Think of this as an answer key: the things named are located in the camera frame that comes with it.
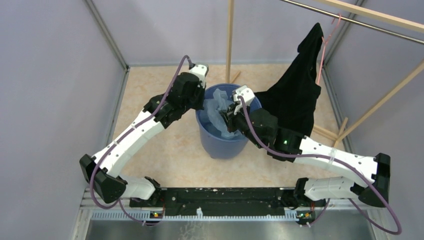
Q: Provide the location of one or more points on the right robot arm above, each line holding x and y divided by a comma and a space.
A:
366, 178

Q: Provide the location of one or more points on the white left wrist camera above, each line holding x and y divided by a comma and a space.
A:
201, 71

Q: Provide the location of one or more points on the black hanging garment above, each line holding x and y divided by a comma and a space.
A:
293, 98

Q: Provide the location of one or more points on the light blue trash bag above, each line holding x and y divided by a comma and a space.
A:
212, 120

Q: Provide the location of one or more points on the metal hanging rod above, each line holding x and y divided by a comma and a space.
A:
355, 22

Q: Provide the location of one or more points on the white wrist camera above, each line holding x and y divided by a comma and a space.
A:
201, 71
242, 92

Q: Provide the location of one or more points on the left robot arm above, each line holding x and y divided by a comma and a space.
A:
102, 170

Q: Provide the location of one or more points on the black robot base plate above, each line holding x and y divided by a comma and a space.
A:
227, 202

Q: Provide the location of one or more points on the blue plastic trash bin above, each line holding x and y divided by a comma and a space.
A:
216, 147

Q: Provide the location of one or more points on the pink clothes hanger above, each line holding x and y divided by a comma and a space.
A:
325, 42

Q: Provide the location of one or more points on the white slotted cable duct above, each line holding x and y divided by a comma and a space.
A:
146, 215

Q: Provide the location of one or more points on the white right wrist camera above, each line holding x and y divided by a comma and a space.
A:
242, 92

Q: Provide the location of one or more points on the wooden clothes rack frame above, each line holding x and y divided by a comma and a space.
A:
359, 70

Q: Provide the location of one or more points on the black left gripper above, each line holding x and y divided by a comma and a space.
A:
202, 92

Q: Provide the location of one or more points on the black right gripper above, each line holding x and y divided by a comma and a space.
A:
230, 118

